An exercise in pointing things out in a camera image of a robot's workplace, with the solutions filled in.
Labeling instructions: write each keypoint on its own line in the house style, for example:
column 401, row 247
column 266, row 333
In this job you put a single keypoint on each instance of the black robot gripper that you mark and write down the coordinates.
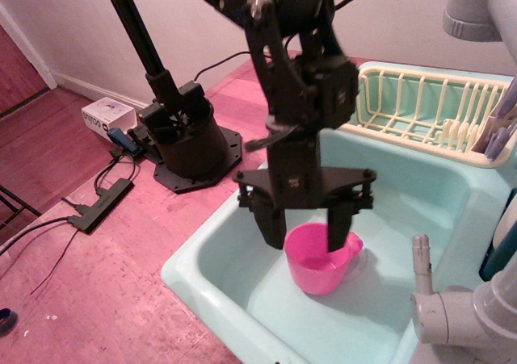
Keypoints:
column 296, row 179

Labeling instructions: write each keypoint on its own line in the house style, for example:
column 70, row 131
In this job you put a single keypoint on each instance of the pink plastic cup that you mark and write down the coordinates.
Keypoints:
column 314, row 269

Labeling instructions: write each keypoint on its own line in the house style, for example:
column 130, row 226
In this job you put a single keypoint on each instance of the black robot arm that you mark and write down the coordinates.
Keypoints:
column 310, row 85

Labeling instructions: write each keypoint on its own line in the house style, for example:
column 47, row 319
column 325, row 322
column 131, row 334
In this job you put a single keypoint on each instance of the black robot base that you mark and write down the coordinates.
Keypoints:
column 194, row 151

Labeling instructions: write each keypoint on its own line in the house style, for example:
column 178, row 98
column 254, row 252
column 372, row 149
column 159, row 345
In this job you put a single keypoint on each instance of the clear sink drain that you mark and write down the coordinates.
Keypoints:
column 357, row 266

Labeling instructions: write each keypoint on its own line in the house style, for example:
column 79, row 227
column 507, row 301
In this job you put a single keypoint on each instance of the teal plastic sink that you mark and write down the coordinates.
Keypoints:
column 242, row 290

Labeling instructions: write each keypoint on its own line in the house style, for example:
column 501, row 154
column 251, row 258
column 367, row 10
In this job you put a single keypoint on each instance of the cream dish drying rack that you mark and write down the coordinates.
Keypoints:
column 443, row 112

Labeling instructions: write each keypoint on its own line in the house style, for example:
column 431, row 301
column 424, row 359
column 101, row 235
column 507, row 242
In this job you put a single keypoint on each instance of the white plastic faucet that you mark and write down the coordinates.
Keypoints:
column 459, row 325

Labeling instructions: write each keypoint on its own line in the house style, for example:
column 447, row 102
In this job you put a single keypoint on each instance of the purple utensils in rack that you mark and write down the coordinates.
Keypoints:
column 502, row 123

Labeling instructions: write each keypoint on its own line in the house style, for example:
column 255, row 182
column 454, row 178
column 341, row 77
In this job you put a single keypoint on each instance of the blue clamp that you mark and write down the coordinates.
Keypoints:
column 117, row 136

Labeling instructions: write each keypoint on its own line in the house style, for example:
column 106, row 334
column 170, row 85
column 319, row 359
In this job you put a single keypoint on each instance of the black USB hub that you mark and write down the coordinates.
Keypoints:
column 90, row 217

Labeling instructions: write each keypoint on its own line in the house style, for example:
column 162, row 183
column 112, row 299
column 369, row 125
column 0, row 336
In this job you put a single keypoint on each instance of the white Oculus box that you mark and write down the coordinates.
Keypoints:
column 106, row 113

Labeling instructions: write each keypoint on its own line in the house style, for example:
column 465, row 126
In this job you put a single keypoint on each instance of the black metal stand leg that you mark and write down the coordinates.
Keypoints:
column 15, row 205

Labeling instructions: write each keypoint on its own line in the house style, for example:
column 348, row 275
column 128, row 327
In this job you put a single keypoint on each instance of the black tape roll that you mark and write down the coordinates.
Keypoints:
column 8, row 321

